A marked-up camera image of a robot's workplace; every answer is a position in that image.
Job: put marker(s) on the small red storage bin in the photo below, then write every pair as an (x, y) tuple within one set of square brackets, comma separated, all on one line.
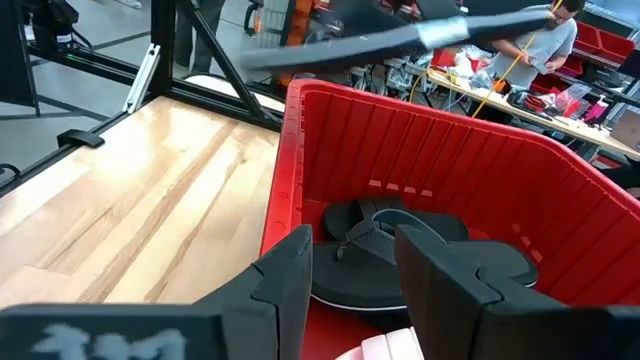
[(617, 46), (587, 37)]

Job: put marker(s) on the black equipment box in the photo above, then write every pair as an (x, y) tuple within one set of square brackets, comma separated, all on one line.
[(50, 20)]

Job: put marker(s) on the black aluminium table frame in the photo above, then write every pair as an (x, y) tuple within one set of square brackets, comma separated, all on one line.
[(162, 50)]

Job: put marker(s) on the person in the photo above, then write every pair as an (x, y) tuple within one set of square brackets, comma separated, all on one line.
[(200, 35), (545, 45)]

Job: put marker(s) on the pink slide sandal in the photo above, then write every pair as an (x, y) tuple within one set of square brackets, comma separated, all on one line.
[(390, 347)]

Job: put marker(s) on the silver aluminium bracket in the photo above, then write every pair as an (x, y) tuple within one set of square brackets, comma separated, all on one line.
[(142, 75)]

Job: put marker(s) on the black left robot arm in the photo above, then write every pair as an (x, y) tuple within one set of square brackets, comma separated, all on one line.
[(340, 50)]

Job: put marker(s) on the black flip-flop white-striped sole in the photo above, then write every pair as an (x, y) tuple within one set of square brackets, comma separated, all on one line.
[(350, 280), (435, 222)]

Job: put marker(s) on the pink bottle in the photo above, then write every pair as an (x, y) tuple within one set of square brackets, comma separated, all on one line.
[(596, 110)]

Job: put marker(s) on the cluttered wooden workbench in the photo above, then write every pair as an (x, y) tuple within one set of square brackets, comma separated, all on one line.
[(530, 112)]

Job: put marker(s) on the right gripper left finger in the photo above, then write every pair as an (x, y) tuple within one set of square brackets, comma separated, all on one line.
[(280, 300)]

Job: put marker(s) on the red plastic bin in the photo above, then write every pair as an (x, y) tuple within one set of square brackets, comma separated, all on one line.
[(450, 150)]

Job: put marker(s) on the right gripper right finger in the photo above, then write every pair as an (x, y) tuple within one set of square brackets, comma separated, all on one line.
[(450, 310)]

